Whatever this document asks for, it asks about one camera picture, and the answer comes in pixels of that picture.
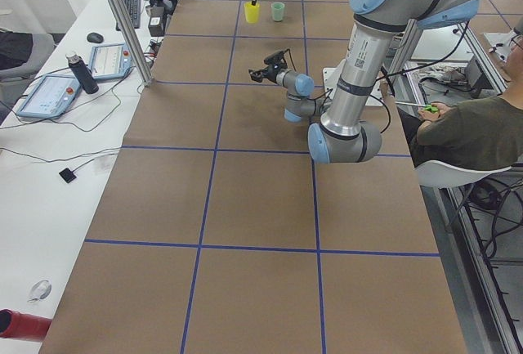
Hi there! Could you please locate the black water bottle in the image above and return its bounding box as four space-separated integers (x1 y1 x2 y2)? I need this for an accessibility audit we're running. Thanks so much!
65 52 99 94

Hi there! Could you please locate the yellow plastic cup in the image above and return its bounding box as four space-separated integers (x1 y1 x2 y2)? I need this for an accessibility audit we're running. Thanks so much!
244 2 261 25

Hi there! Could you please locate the small black device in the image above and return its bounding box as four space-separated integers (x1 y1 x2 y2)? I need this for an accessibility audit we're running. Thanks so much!
59 168 77 184

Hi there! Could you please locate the green plastic cup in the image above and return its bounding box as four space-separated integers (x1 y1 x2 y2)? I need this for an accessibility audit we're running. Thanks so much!
270 2 285 22

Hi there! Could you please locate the white chair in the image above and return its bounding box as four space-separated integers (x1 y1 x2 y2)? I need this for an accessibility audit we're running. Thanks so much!
415 160 512 189

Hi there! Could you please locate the black computer mouse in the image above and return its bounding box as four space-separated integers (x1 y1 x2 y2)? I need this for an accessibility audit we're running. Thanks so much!
86 32 104 43

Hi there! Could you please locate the red cylinder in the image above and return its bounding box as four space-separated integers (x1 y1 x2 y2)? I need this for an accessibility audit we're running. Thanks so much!
1 309 52 342

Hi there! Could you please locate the blue teach pendant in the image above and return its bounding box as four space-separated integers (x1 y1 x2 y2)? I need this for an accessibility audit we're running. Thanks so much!
16 75 81 119
88 43 133 81

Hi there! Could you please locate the aluminium frame post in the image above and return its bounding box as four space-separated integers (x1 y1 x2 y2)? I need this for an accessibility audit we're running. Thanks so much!
107 0 153 87

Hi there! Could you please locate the person in olive shirt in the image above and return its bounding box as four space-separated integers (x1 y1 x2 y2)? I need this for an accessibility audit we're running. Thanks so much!
398 27 522 171

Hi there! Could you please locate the white tape roll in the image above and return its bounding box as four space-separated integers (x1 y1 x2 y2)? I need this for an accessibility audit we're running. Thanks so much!
28 280 52 302

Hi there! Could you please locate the black cable on table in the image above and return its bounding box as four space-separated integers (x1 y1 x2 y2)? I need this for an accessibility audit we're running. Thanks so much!
0 65 123 164

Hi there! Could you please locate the black keyboard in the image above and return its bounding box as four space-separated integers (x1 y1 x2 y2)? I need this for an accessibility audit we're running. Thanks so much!
123 0 141 29

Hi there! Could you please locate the black power adapter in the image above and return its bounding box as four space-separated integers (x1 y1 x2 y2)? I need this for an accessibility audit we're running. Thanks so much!
148 6 165 37

